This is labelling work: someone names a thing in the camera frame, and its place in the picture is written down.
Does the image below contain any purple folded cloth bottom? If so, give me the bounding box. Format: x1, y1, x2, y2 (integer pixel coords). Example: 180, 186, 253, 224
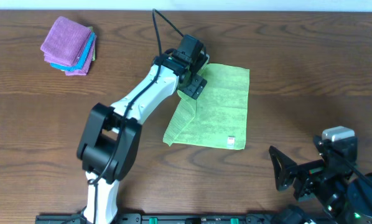
65, 38, 96, 76

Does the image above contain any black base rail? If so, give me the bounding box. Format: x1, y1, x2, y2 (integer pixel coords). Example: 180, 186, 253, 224
35, 212, 351, 224

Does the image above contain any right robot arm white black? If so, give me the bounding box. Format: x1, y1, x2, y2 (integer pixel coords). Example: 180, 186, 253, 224
269, 136, 372, 223

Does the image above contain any green microfiber cloth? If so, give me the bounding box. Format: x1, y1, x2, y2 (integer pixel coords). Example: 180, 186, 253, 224
163, 63, 249, 150

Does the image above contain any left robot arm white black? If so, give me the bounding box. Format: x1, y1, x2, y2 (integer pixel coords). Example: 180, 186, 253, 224
77, 35, 209, 223

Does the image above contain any purple folded cloth top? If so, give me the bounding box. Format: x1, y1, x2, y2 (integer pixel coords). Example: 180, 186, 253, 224
40, 16, 92, 67

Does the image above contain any purple folded cloth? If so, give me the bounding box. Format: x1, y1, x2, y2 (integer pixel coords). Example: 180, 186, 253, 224
40, 16, 92, 67
65, 38, 96, 76

